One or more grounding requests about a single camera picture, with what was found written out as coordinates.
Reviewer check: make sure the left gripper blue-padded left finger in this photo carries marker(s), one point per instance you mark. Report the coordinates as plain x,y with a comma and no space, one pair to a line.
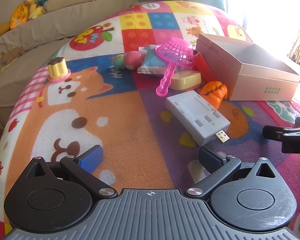
80,168

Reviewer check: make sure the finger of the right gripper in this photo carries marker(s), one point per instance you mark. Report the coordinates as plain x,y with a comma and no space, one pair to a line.
289,137

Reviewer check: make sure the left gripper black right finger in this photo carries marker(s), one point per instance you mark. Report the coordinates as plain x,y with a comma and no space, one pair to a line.
221,170

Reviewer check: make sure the grey USB card reader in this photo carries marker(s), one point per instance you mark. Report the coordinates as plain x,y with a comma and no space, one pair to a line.
200,118

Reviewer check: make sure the orange pumpkin toy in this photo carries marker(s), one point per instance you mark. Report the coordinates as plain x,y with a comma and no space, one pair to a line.
214,92

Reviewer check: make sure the red plastic lid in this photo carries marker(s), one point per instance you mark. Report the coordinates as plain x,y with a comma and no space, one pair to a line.
203,68

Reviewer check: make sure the yellow toy camera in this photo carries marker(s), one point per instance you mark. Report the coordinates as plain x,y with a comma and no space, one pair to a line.
185,80

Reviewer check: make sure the pink and green doll toy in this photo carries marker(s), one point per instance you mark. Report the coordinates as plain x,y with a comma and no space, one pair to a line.
131,60

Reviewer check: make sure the blue tissue pack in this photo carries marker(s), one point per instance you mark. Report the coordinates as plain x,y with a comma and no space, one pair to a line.
152,63

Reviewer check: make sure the pink plastic strainer toy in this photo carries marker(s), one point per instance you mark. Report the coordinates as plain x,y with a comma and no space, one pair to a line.
175,51

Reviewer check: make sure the pink cardboard box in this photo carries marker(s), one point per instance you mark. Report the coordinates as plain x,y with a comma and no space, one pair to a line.
247,70

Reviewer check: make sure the colourful cartoon play mat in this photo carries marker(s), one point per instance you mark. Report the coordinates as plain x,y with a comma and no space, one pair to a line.
149,157

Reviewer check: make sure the beige sofa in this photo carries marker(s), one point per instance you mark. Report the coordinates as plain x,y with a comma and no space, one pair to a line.
42,37

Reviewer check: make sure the small brown plush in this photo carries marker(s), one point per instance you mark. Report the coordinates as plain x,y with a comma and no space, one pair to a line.
9,56

